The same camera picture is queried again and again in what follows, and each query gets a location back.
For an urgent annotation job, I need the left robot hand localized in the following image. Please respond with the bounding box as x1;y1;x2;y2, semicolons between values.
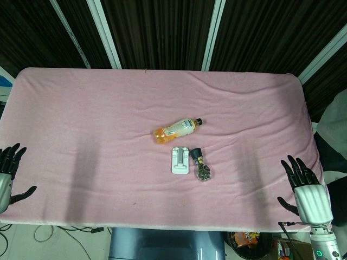
0;143;37;215

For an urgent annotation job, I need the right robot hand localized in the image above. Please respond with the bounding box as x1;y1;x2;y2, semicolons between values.
277;154;334;225

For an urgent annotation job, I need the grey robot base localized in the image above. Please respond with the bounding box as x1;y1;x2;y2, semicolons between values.
107;227;226;260

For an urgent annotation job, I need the glass spice grinder bottle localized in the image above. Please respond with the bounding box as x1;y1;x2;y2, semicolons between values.
189;146;214;183

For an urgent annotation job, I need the orange drink plastic bottle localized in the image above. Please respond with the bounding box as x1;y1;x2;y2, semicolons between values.
152;117;204;144

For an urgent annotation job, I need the cardboard box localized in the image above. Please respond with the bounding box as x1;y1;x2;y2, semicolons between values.
272;238;315;260

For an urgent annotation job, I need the black trash bin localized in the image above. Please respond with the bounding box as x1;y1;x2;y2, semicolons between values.
227;231;275;260

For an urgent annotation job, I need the pink tablecloth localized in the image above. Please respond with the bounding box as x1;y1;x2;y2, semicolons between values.
0;67;325;233

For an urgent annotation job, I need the black cable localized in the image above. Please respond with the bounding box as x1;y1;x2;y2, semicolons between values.
278;221;311;260

